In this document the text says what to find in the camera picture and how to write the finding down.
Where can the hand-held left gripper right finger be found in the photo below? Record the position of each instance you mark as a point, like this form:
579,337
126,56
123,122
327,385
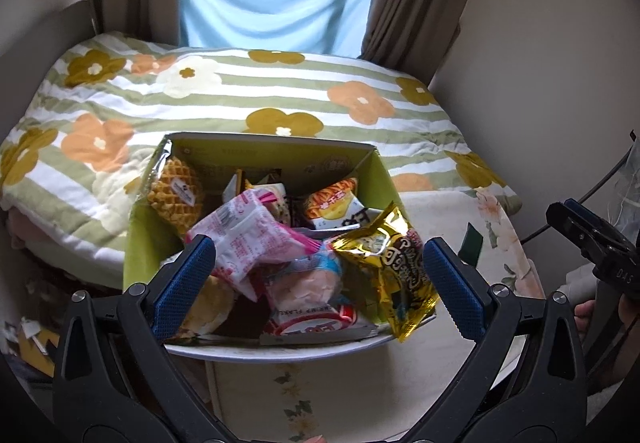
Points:
452,288

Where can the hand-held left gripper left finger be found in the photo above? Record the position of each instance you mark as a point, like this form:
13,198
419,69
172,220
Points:
185,283

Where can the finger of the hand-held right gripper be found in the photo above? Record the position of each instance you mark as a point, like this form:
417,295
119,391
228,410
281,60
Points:
575,223

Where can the gold foil snack bag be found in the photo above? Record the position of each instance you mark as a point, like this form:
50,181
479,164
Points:
390,273

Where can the pink white snack packet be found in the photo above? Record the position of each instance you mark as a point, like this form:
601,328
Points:
240,238

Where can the clear waffle packet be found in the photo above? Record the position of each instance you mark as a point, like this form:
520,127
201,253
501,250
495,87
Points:
175,198

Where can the blue bag with red label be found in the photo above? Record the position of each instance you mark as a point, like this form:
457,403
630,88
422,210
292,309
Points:
305,283

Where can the orange chip bag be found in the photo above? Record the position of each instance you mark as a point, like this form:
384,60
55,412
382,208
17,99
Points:
327,203

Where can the green cardboard box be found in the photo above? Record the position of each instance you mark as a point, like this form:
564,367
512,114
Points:
350,163

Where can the pale floral sheet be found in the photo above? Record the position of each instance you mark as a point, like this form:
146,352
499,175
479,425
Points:
500,233

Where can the yellow paper clutter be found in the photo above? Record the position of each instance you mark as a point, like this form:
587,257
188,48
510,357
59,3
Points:
35,353

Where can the striped floral blanket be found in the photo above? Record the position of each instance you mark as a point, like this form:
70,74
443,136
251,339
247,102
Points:
300,88

